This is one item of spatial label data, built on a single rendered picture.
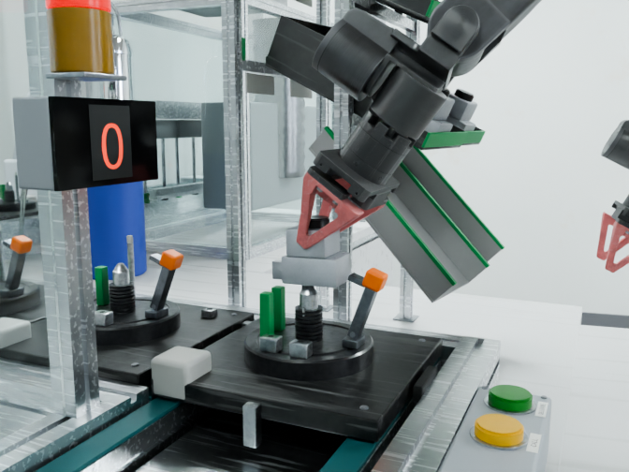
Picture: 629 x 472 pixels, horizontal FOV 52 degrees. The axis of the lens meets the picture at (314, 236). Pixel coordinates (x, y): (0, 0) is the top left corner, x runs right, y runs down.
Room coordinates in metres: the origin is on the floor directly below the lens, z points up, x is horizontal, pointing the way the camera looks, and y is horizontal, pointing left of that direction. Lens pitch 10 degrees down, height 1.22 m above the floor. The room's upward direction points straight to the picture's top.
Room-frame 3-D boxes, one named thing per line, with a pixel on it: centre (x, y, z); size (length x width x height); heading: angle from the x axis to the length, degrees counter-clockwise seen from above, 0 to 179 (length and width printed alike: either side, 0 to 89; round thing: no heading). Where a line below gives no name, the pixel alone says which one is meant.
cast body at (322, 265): (0.68, 0.01, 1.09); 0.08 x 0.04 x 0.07; 66
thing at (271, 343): (0.64, 0.04, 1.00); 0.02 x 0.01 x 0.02; 66
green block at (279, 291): (0.71, 0.04, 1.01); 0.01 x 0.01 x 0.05; 66
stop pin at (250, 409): (0.56, 0.06, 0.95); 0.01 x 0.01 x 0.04; 66
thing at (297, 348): (0.62, 0.01, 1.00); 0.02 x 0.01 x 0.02; 66
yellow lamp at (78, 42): (0.55, 0.19, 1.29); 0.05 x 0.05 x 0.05
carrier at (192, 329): (0.78, 0.24, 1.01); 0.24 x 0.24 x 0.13; 66
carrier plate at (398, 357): (0.67, 0.01, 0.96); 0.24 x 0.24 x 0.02; 66
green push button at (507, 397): (0.57, -0.18, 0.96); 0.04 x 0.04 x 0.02
